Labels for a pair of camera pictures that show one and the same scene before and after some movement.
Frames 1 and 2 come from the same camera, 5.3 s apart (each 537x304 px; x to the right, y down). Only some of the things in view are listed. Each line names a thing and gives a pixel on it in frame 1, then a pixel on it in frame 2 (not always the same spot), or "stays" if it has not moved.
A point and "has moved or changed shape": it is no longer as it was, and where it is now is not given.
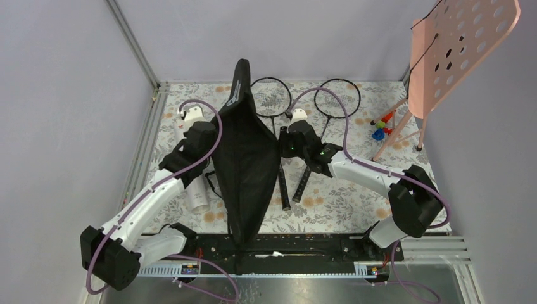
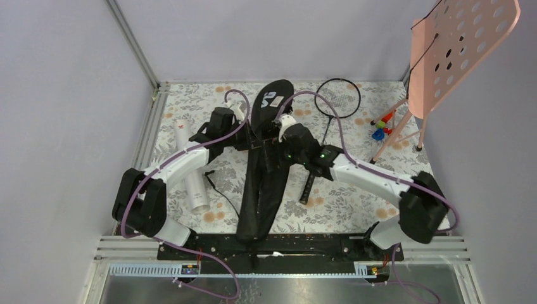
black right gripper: (284, 137) -> (272, 147)
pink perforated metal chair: (448, 46) stays
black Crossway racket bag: (247, 156) has moved or changed shape
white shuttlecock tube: (197, 189) stays
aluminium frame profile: (159, 90) stays
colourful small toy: (379, 133) stays
